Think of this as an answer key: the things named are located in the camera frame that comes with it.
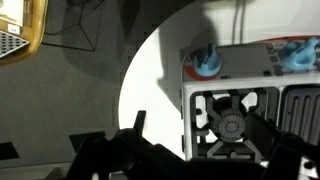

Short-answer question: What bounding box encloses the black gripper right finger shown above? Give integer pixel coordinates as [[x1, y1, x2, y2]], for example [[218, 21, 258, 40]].
[[248, 112, 320, 180]]

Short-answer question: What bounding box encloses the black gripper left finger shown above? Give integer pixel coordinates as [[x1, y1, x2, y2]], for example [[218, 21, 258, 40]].
[[68, 110, 188, 180]]

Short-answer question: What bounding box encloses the blue stove knob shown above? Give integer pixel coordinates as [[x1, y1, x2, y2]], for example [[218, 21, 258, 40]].
[[279, 37, 320, 72], [192, 43, 223, 78]]

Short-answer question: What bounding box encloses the grey toy kitchen stove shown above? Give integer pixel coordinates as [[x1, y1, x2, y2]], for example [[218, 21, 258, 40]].
[[179, 33, 320, 171]]

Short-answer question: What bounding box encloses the black ribbed griddle plate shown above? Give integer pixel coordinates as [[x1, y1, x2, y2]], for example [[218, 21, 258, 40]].
[[279, 84, 320, 145]]

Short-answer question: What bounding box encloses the black burner grate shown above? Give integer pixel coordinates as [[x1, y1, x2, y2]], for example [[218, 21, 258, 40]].
[[189, 87, 280, 161]]

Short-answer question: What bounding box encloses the white paper sheet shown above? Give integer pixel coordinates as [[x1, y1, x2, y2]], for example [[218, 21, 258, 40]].
[[0, 0, 26, 28]]

